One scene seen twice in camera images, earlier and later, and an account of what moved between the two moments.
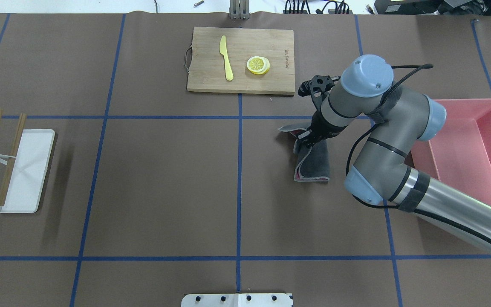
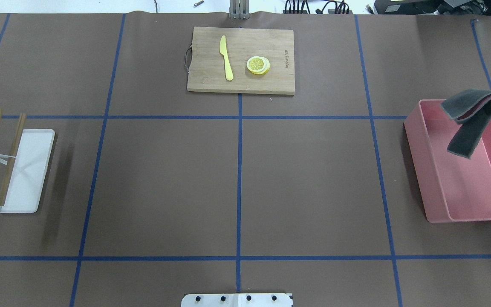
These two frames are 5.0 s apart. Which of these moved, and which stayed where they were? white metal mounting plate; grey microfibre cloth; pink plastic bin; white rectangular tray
Moved: grey microfibre cloth
Stayed: white rectangular tray; pink plastic bin; white metal mounting plate
